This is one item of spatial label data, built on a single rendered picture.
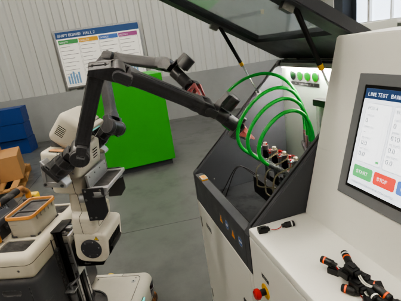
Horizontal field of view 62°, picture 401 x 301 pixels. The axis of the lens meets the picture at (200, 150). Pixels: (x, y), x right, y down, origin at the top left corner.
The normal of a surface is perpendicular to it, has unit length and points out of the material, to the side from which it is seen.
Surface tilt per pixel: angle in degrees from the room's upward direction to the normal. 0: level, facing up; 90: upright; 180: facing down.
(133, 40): 90
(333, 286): 0
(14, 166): 90
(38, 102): 90
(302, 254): 0
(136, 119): 90
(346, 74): 76
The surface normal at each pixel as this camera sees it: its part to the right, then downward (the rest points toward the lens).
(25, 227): -0.09, 0.35
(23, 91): 0.17, 0.28
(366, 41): -0.95, -0.02
